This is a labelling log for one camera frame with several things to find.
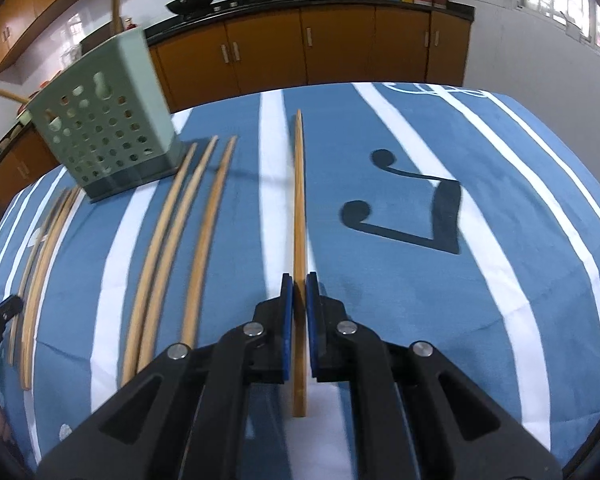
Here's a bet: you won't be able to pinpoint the blue white striped tablecloth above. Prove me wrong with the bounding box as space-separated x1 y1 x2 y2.
0 81 600 480

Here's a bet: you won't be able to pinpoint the brown kitchen base cabinets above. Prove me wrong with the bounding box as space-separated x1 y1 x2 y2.
144 0 476 112

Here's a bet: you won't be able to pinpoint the green perforated utensil holder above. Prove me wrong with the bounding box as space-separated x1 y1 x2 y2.
26 26 187 204

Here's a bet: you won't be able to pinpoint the brown side base cabinets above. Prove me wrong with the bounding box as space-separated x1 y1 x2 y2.
0 120 62 233

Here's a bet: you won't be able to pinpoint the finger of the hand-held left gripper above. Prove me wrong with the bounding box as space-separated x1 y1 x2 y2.
0 295 25 362

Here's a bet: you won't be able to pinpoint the brown wall cabinets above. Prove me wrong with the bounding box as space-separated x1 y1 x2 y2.
0 0 127 79

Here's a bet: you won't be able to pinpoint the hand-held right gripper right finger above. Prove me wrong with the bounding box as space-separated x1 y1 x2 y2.
305 271 564 480

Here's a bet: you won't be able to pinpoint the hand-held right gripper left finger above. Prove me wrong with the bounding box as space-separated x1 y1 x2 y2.
36 273 295 480

